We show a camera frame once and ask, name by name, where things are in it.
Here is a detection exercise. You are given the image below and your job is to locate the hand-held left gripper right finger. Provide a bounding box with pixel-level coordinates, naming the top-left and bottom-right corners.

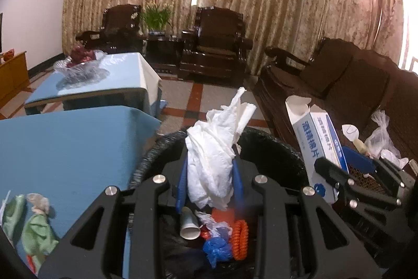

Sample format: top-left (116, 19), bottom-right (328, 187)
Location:
top-left (231, 148), bottom-right (382, 279)

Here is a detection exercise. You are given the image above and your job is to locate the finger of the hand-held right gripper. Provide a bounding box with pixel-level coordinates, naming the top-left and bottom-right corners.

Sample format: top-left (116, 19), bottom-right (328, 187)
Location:
top-left (342, 146), bottom-right (413, 189)
top-left (314, 157), bottom-right (403, 212)

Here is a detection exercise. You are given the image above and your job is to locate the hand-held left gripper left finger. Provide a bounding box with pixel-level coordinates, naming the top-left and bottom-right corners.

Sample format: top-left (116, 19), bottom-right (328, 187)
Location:
top-left (38, 153), bottom-right (189, 279)

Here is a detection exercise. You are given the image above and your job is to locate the red plastic wrapper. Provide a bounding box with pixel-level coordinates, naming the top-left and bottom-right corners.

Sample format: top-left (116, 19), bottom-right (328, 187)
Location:
top-left (200, 206), bottom-right (236, 240)

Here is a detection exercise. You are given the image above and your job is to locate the white tissue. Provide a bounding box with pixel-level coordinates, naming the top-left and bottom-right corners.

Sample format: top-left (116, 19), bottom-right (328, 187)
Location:
top-left (195, 210), bottom-right (229, 234)
top-left (185, 87), bottom-right (257, 211)

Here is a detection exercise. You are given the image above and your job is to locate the white paper cup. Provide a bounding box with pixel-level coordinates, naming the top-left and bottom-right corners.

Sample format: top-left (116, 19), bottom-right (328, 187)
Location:
top-left (179, 206), bottom-right (201, 240)

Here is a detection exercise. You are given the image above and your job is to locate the white and blue cardboard box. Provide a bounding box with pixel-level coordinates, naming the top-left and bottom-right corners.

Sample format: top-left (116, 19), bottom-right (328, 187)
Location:
top-left (285, 95), bottom-right (350, 204)

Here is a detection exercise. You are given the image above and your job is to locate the orange ridged coil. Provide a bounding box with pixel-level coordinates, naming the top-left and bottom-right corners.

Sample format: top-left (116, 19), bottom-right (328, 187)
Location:
top-left (231, 219), bottom-right (249, 261)

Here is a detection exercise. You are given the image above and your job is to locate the black-lined trash bin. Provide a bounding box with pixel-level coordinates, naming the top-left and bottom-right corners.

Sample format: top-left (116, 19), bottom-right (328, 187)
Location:
top-left (129, 126), bottom-right (309, 279)

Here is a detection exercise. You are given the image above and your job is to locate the blue plastic bag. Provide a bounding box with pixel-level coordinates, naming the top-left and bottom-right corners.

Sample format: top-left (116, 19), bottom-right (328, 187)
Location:
top-left (202, 228), bottom-right (234, 268)

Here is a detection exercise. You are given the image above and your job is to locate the clear plastic bag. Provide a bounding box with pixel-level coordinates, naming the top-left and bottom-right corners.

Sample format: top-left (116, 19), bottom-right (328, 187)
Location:
top-left (364, 110), bottom-right (409, 168)

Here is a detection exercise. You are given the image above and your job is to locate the brown wooden sofa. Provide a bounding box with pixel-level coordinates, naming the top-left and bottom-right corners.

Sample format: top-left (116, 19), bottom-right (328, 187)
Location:
top-left (253, 37), bottom-right (418, 191)

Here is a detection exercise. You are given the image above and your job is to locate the blue and white tablecloth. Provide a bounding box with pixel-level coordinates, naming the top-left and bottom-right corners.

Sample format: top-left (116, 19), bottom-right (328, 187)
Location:
top-left (24, 52), bottom-right (163, 116)

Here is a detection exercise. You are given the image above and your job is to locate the crumpled beige paper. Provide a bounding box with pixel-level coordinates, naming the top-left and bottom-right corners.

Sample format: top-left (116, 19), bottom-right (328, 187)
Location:
top-left (26, 193), bottom-right (50, 215)

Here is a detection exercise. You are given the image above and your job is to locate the dark wooden side table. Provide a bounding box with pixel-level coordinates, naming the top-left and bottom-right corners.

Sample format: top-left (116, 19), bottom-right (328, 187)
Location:
top-left (144, 34), bottom-right (183, 73)

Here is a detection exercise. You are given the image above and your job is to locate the green wrapper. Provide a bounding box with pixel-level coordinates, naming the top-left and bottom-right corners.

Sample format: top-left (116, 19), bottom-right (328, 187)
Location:
top-left (2, 194), bottom-right (25, 236)
top-left (21, 213), bottom-right (60, 267)

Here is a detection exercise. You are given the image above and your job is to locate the dark wooden armchair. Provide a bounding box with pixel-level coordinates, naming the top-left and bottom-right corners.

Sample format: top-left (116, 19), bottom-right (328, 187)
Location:
top-left (178, 6), bottom-right (253, 82)
top-left (75, 4), bottom-right (146, 54)

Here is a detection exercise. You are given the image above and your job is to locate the glass fruit bowl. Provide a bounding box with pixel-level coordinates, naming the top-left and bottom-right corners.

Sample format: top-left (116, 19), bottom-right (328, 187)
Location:
top-left (53, 49), bottom-right (110, 83)

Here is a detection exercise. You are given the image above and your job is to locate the white paper strip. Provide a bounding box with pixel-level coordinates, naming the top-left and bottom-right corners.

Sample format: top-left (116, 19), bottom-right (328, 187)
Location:
top-left (0, 190), bottom-right (11, 218)

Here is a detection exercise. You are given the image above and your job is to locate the green flowering plant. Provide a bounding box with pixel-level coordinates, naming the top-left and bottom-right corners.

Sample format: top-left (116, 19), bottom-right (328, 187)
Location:
top-left (140, 1), bottom-right (173, 33)

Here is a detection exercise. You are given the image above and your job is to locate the wooden television cabinet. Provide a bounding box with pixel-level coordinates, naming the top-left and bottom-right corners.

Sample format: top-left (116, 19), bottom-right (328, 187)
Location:
top-left (0, 51), bottom-right (31, 110)

